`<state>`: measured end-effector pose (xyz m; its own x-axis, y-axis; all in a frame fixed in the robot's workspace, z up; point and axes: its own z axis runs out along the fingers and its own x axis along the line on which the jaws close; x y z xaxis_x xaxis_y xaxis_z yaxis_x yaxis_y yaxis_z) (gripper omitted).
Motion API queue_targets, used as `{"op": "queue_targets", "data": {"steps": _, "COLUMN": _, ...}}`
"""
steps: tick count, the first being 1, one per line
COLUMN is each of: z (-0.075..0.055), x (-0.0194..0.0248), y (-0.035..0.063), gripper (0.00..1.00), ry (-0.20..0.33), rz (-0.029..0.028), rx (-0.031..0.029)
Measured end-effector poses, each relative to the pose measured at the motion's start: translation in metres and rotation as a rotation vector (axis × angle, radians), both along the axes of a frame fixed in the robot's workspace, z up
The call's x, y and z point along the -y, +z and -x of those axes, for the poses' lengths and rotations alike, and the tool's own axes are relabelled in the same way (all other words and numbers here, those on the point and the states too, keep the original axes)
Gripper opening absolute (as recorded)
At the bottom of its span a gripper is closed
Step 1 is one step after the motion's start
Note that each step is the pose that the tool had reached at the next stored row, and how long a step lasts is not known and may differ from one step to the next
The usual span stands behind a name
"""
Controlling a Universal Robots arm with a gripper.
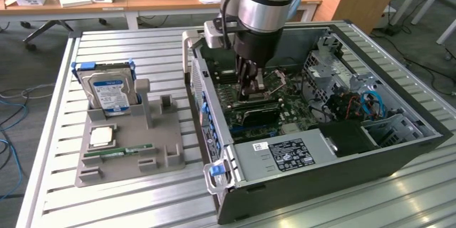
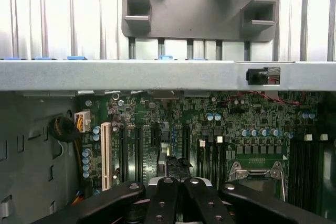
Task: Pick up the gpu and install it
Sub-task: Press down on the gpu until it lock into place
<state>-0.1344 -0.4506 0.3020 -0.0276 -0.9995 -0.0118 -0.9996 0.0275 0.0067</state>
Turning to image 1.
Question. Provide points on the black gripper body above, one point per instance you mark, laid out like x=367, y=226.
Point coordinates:
x=256, y=46

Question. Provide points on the graphics card with black fan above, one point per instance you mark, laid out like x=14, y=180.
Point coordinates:
x=262, y=116

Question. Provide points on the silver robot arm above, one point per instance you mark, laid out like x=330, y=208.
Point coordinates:
x=263, y=11

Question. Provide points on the metal socket cover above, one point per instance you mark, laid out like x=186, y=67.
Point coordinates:
x=279, y=71

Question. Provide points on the CPU socket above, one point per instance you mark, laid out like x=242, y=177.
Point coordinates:
x=263, y=97

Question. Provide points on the green RAM stick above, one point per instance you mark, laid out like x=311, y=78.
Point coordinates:
x=239, y=109
x=122, y=151

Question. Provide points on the green motherboard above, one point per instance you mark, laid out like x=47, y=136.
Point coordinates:
x=290, y=105

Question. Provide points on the metal disk bay cage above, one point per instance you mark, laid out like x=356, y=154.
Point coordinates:
x=319, y=86

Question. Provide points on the blue expansion slot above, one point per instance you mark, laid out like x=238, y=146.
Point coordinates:
x=238, y=129

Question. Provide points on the silver chipset heat sink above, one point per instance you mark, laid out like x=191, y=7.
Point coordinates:
x=292, y=129

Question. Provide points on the grey power supply unit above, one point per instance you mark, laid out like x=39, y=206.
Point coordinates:
x=252, y=158

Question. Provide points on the blue case release latch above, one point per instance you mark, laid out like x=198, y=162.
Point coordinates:
x=216, y=171

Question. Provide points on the black power strip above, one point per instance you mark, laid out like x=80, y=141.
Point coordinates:
x=390, y=31

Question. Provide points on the hard disk in blue caddy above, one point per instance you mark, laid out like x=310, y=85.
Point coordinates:
x=108, y=97

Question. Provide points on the small white box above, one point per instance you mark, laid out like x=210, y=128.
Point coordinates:
x=388, y=11

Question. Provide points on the black open PC case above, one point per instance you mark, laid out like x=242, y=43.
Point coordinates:
x=320, y=185

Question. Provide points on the silver CPU chip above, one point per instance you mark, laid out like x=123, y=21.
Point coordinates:
x=102, y=137

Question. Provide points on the grey parts rack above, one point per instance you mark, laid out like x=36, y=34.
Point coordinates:
x=124, y=164

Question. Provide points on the black office chair base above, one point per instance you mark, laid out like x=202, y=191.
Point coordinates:
x=43, y=30

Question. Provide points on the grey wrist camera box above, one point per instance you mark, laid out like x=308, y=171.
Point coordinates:
x=214, y=38

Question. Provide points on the metal disk bay bracket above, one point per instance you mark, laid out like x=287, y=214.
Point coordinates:
x=392, y=129

